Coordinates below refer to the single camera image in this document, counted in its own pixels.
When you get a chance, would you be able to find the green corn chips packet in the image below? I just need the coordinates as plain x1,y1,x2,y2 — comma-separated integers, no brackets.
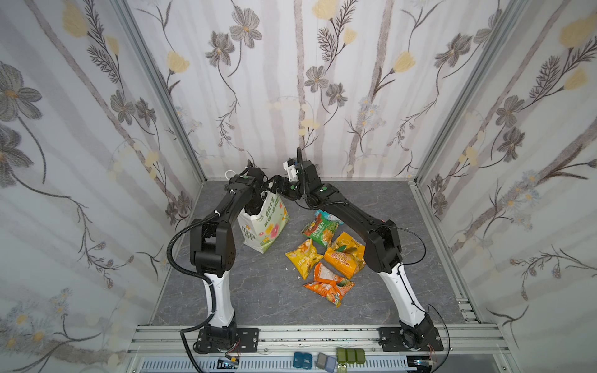
302,214,340,247

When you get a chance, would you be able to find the grey blue case on rail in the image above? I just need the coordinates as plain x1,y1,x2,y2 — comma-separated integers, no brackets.
315,353,337,373

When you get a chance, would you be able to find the green case on rail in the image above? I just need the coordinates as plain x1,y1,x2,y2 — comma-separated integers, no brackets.
336,348,366,365

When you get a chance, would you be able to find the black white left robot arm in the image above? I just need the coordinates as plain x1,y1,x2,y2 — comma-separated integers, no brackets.
190,166,267,354

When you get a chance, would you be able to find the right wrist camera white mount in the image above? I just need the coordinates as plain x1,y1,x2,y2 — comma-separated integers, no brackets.
283,159,299,183

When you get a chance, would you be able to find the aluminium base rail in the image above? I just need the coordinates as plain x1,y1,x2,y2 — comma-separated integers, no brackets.
125,325,514,373

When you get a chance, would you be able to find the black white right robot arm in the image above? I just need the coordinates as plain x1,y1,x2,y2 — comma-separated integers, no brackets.
266,149,444,351

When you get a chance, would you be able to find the white floral paper bag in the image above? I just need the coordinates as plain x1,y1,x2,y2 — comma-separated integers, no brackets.
229,166,290,253

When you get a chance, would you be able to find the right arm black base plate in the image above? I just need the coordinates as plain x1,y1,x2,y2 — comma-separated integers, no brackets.
378,327,445,352

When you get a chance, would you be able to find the yellow snack bag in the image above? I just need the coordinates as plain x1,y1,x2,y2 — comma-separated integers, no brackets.
324,233,365,279

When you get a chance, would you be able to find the orange candy snack bag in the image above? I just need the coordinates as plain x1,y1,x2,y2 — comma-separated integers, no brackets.
304,263,354,308

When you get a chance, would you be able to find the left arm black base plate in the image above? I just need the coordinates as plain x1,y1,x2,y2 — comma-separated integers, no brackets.
193,326,260,354

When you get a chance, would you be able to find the small yellow chips bag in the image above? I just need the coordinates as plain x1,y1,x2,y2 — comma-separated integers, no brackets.
285,239,323,280

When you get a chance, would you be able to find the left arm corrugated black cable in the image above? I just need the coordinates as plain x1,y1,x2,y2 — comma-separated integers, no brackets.
165,160,257,373

